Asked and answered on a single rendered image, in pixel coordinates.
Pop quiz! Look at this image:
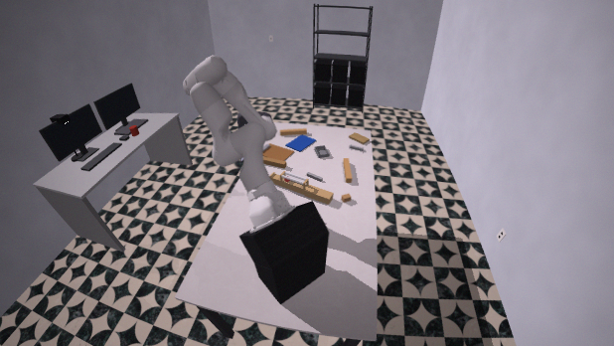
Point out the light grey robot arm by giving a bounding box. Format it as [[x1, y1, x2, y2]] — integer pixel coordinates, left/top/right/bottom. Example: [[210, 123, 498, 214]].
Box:
[[183, 55, 296, 233]]

